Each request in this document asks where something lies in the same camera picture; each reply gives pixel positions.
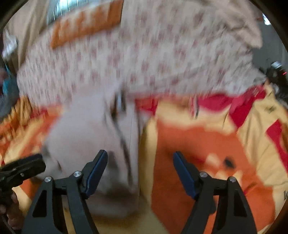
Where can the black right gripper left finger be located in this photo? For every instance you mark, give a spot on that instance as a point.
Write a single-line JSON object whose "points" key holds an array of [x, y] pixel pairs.
{"points": [[46, 213]]}

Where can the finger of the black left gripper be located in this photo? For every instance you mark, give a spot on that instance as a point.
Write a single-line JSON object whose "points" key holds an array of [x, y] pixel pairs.
{"points": [[16, 172]]}

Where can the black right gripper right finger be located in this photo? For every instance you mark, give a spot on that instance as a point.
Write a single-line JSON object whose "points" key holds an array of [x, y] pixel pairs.
{"points": [[225, 198]]}

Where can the beige zip jacket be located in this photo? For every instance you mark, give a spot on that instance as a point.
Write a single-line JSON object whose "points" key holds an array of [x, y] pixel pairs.
{"points": [[99, 119]]}

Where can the person's left hand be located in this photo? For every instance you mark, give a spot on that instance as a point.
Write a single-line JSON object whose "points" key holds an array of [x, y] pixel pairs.
{"points": [[13, 212]]}

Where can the orange yellow red blanket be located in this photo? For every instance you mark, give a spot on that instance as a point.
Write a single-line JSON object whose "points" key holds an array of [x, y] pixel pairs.
{"points": [[244, 137]]}

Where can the orange checkered pillow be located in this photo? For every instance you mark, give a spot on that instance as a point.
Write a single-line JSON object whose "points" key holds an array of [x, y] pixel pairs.
{"points": [[85, 22]]}

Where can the floral white quilt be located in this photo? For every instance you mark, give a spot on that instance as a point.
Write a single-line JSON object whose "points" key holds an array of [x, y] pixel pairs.
{"points": [[178, 47]]}

